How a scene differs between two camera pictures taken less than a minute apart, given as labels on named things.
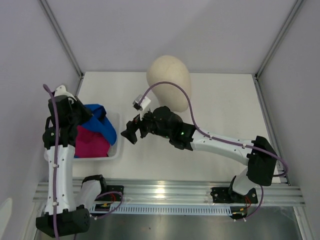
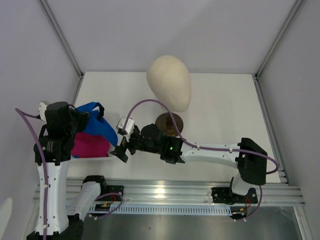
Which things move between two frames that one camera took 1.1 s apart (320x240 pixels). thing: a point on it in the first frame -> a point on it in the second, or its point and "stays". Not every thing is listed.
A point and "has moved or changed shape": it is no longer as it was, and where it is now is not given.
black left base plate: x=114 y=193 stays
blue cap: x=99 y=123 has moved or changed shape
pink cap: x=90 y=144 stays
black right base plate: x=221 y=195 stays
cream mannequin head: x=170 y=68 stays
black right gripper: x=131 y=127 -> x=120 y=152
